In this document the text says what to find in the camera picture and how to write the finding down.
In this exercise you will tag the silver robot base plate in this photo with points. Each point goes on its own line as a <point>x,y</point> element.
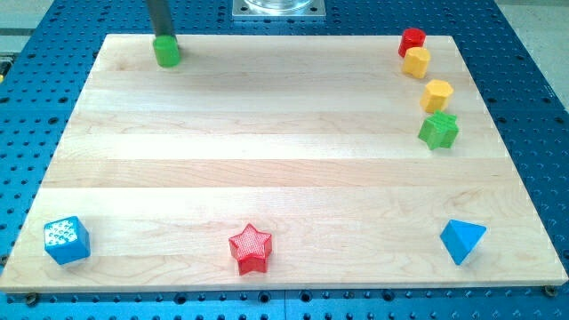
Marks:
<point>249,9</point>

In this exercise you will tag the green cylinder block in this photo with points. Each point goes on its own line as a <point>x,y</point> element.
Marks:
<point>166,51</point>

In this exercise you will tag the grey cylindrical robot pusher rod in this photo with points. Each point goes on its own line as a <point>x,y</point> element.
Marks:
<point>161,17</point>

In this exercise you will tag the blue perforated metal table plate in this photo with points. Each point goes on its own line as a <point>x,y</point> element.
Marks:
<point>44,82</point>

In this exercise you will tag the green star block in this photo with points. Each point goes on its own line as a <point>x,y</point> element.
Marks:
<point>439,130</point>

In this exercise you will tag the blue cube block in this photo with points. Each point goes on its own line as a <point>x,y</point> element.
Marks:
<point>67,240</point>

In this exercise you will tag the light wooden board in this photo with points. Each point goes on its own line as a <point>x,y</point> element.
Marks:
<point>313,139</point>

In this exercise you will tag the yellow pentagon block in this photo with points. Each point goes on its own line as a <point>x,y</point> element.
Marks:
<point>416,62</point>

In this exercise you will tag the red cylinder block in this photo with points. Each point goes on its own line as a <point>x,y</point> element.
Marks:
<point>411,37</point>

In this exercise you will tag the yellow hexagon block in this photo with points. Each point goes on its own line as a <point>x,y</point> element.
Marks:
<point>436,96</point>

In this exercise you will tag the blue triangle block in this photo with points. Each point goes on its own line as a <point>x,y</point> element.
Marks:
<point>460,238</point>

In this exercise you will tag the red star block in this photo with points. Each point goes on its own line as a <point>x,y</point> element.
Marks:
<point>251,249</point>

